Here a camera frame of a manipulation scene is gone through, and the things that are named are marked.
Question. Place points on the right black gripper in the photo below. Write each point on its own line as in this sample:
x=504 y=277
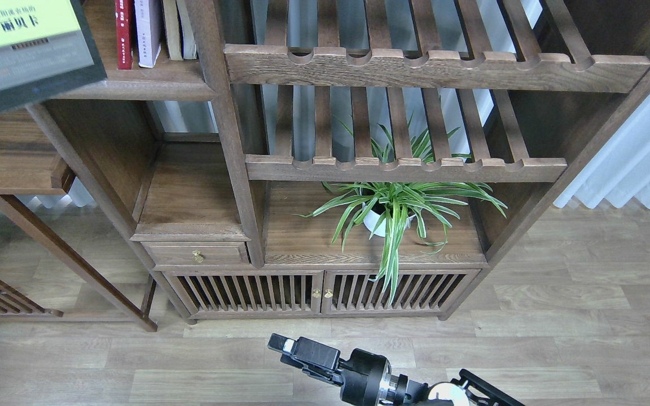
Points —
x=364 y=379

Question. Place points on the pale lilac cover book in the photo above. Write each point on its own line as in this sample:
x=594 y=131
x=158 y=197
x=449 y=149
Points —
x=149 y=20

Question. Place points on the red cover book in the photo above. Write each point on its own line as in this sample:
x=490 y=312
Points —
x=123 y=14

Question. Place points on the black and yellow book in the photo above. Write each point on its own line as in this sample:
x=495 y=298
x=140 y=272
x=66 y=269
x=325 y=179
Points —
x=46 y=49

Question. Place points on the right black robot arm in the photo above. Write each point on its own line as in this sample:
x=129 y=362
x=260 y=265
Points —
x=467 y=389

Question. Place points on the white plant pot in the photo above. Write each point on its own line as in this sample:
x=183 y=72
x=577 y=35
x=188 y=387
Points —
x=372 y=218

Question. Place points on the brass drawer knob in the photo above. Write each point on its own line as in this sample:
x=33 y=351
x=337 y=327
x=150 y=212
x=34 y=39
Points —
x=197 y=257

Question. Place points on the green spider plant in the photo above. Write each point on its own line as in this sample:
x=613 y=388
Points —
x=435 y=198

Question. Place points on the dark wooden bookshelf cabinet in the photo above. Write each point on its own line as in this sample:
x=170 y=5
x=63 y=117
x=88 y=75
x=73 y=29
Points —
x=223 y=154

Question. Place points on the white upright book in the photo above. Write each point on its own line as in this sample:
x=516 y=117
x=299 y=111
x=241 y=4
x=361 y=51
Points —
x=189 y=46

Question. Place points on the wooden side table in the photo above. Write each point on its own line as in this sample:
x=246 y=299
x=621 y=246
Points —
x=30 y=165

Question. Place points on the beige upright book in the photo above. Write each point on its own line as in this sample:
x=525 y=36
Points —
x=172 y=26

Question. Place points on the white curtain right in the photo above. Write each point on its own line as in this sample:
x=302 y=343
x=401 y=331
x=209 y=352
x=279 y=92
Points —
x=620 y=172

